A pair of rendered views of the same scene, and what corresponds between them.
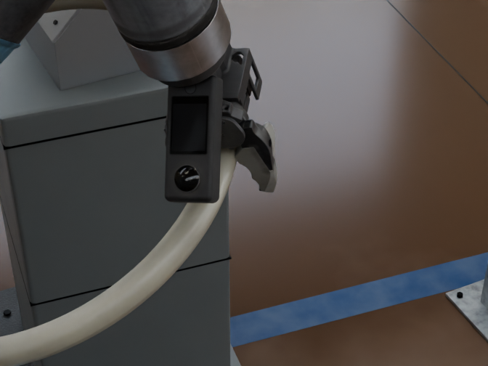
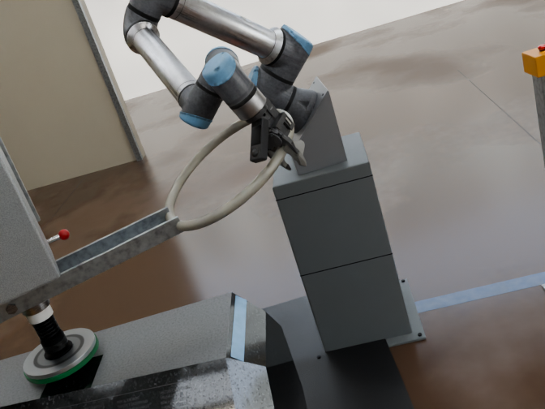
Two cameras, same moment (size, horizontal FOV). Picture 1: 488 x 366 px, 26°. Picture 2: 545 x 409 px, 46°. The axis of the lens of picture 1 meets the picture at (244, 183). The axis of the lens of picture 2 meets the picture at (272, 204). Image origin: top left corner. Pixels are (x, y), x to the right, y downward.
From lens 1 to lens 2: 0.98 m
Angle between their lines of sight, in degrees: 29
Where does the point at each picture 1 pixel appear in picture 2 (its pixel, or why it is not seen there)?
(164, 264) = (253, 185)
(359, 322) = (488, 300)
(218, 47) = (258, 105)
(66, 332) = (222, 209)
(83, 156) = (310, 203)
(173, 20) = (236, 96)
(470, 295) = not seen: outside the picture
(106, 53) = (315, 157)
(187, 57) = (246, 109)
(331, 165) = (491, 230)
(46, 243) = (302, 245)
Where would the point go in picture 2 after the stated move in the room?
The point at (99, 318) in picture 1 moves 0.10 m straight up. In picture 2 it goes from (232, 204) to (220, 170)
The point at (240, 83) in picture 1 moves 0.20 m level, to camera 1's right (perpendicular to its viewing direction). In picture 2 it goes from (277, 122) to (348, 109)
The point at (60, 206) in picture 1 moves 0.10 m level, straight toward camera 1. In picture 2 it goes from (304, 226) to (302, 238)
